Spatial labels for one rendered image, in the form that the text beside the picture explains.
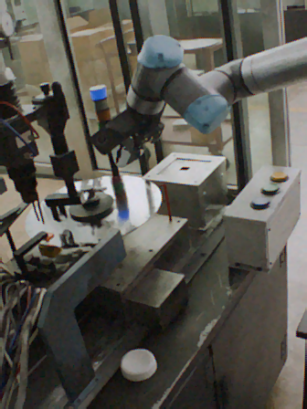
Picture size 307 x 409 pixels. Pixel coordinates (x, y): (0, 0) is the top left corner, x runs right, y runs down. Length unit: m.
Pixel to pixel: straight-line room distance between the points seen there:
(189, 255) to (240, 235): 0.17
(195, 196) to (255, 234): 0.24
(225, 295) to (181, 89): 0.50
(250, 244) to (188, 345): 0.29
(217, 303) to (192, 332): 0.10
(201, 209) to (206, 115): 0.50
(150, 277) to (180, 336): 0.15
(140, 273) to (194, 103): 0.41
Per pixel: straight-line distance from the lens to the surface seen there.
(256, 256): 1.12
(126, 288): 1.01
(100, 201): 1.11
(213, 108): 0.81
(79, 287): 0.84
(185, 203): 1.28
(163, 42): 0.86
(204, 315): 1.05
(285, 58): 0.84
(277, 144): 1.31
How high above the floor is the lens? 1.46
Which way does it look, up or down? 28 degrees down
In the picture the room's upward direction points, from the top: 10 degrees counter-clockwise
